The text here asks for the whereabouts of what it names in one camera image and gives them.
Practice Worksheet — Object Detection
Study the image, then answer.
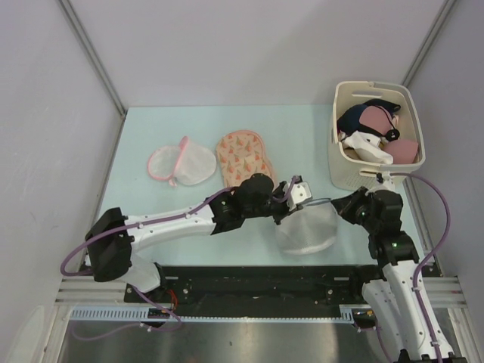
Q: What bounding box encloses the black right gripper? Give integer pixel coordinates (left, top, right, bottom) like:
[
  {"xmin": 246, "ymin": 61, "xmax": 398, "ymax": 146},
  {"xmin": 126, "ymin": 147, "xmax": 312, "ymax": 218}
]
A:
[{"xmin": 332, "ymin": 186, "xmax": 379, "ymax": 233}]

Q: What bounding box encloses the white mesh laundry bag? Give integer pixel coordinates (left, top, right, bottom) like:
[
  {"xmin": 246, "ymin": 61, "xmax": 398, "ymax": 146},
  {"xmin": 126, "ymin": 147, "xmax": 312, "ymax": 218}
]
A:
[{"xmin": 275, "ymin": 198, "xmax": 338, "ymax": 256}]

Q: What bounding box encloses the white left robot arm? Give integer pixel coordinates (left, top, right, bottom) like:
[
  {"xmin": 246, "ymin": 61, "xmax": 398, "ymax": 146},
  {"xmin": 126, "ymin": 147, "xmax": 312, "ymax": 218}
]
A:
[{"xmin": 85, "ymin": 173, "xmax": 312, "ymax": 303}]

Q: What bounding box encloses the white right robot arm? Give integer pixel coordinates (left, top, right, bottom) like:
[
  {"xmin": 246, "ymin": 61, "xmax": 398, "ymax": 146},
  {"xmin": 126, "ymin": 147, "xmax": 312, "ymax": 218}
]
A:
[{"xmin": 331, "ymin": 187, "xmax": 466, "ymax": 362}]

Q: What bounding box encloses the floral peach mesh laundry bag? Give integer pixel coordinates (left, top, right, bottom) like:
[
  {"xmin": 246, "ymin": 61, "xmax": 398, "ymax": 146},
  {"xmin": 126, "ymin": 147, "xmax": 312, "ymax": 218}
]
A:
[{"xmin": 216, "ymin": 130, "xmax": 278, "ymax": 188}]

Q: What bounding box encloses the pink round mesh laundry bag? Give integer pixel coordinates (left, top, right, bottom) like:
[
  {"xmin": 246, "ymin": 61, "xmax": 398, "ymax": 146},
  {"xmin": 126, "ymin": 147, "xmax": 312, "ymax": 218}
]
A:
[{"xmin": 147, "ymin": 136, "xmax": 217, "ymax": 186}]

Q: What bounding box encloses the navy blue bra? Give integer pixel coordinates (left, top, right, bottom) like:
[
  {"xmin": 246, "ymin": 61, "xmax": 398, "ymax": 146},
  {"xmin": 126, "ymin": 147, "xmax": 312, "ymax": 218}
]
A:
[{"xmin": 337, "ymin": 98, "xmax": 401, "ymax": 135}]

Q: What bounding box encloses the cream perforated plastic basket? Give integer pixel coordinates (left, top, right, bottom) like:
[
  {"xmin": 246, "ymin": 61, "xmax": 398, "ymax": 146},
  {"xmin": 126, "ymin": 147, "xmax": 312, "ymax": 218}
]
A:
[{"xmin": 328, "ymin": 81, "xmax": 426, "ymax": 191}]

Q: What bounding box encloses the white garment in basket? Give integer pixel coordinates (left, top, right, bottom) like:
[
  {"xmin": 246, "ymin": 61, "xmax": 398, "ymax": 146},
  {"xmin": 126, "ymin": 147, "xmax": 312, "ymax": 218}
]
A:
[{"xmin": 339, "ymin": 131, "xmax": 394, "ymax": 165}]

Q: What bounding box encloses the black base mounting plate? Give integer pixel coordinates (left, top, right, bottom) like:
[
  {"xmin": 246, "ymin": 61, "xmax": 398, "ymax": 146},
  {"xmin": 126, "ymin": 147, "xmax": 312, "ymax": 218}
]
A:
[{"xmin": 146, "ymin": 265, "xmax": 380, "ymax": 310}]

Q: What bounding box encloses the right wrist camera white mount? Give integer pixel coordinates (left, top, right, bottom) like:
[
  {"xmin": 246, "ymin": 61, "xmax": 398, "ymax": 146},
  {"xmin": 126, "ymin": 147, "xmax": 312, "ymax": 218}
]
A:
[{"xmin": 373, "ymin": 172, "xmax": 396, "ymax": 192}]

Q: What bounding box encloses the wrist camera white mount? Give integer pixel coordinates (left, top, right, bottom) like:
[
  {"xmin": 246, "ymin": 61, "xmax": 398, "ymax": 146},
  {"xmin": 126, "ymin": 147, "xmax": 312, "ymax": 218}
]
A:
[
  {"xmin": 284, "ymin": 175, "xmax": 312, "ymax": 210},
  {"xmin": 373, "ymin": 172, "xmax": 396, "ymax": 192}
]

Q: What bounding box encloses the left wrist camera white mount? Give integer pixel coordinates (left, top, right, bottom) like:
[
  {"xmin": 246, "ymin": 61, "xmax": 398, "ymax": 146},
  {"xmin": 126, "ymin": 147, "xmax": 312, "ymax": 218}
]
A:
[{"xmin": 284, "ymin": 175, "xmax": 312, "ymax": 210}]

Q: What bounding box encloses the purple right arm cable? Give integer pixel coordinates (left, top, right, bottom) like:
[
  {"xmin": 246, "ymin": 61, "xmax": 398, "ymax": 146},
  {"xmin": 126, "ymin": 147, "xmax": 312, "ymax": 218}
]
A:
[{"xmin": 374, "ymin": 172, "xmax": 453, "ymax": 363}]

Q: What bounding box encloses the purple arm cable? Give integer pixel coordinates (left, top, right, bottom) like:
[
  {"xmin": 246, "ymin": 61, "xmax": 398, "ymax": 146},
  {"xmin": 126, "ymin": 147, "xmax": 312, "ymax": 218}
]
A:
[
  {"xmin": 60, "ymin": 174, "xmax": 303, "ymax": 341},
  {"xmin": 374, "ymin": 172, "xmax": 453, "ymax": 363}
]

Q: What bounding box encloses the pink bra with black straps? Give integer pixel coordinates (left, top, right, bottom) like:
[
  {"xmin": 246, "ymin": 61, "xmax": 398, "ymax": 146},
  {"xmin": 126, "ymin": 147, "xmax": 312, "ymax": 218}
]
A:
[{"xmin": 358, "ymin": 106, "xmax": 419, "ymax": 165}]

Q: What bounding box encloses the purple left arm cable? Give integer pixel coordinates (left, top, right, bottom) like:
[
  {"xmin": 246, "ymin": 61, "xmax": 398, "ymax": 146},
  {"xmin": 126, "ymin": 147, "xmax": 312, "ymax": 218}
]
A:
[{"xmin": 60, "ymin": 174, "xmax": 303, "ymax": 341}]

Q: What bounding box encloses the aluminium frame rail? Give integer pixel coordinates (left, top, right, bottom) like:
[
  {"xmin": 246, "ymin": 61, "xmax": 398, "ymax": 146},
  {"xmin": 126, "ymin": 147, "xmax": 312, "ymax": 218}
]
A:
[{"xmin": 54, "ymin": 275, "xmax": 133, "ymax": 307}]

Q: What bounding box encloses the white slotted cable duct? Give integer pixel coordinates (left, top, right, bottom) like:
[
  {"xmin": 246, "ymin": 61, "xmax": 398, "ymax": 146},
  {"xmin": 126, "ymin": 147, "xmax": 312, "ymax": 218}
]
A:
[{"xmin": 70, "ymin": 303, "xmax": 374, "ymax": 324}]

